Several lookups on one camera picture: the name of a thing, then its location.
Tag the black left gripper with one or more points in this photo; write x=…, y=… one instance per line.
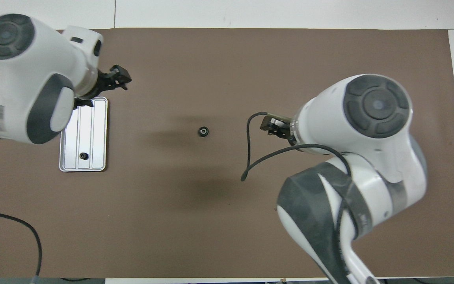
x=104, y=81

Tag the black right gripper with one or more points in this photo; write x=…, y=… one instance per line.
x=278, y=126

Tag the small black bearing gear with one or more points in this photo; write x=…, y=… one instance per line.
x=83, y=156

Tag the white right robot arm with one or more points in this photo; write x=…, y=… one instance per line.
x=329, y=118

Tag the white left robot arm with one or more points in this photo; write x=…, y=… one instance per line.
x=26, y=79

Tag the silver metal tray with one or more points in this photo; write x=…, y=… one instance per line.
x=93, y=130

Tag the brown table mat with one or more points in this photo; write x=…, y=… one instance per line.
x=211, y=59

